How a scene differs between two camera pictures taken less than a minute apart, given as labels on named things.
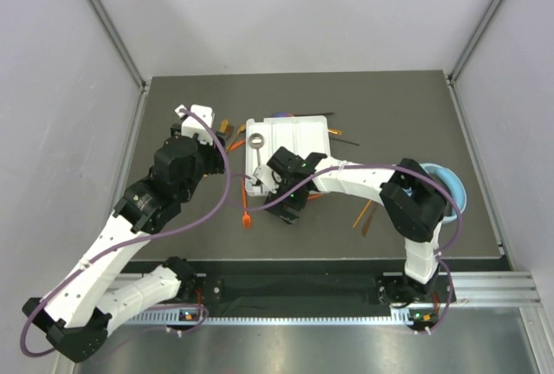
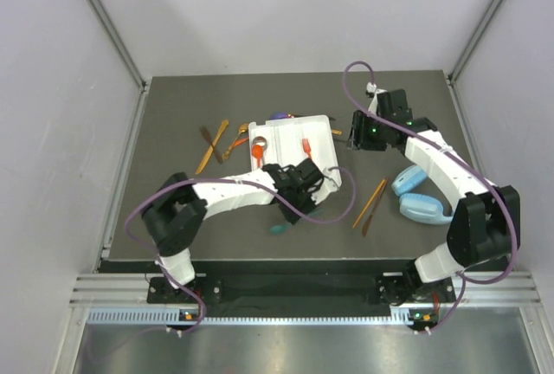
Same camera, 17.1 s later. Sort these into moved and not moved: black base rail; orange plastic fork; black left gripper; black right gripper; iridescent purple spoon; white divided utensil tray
Moved: orange plastic fork; black right gripper; black left gripper
Not moved: iridescent purple spoon; black base rail; white divided utensil tray
